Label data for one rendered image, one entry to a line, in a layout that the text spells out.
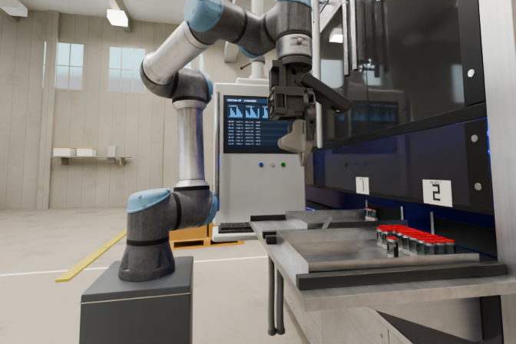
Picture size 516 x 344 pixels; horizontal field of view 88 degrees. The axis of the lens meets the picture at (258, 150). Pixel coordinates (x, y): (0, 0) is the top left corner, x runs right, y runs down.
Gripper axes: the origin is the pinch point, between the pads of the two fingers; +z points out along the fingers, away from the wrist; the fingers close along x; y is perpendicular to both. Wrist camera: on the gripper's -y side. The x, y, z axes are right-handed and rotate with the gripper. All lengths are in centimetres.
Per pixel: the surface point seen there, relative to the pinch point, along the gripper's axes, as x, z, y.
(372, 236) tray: -19.4, 20.5, -25.5
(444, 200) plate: -4.7, 9.4, -35.4
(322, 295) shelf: 10.3, 21.6, 1.4
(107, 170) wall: -865, -6, 359
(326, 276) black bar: 8.1, 19.7, -0.3
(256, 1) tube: -95, -96, -5
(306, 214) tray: -54, 20, -18
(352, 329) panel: -52, 64, -36
